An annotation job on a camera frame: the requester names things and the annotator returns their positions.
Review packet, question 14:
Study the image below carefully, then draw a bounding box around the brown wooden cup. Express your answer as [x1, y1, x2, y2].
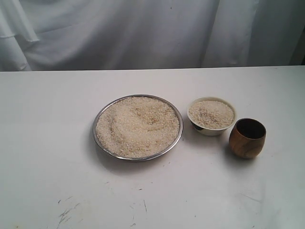
[229, 118, 266, 159]

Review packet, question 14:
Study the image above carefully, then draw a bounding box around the round steel rice plate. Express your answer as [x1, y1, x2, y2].
[92, 94, 183, 161]

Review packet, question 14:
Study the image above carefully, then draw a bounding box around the small white rice bowl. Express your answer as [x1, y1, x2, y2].
[187, 97, 237, 136]

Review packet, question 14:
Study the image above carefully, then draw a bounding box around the white backdrop curtain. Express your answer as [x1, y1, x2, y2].
[0, 0, 305, 71]

